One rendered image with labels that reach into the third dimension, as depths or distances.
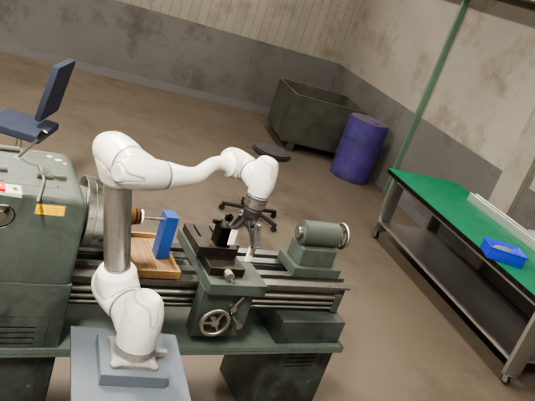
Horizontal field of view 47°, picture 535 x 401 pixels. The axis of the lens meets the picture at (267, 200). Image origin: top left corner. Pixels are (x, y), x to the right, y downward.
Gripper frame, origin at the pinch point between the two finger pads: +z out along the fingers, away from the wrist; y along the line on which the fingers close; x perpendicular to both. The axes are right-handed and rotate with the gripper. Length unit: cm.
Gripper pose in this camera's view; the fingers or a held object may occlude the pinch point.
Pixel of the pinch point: (239, 251)
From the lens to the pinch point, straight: 257.1
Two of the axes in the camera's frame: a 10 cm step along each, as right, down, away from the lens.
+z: -3.0, 8.9, 3.4
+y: 5.6, 4.5, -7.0
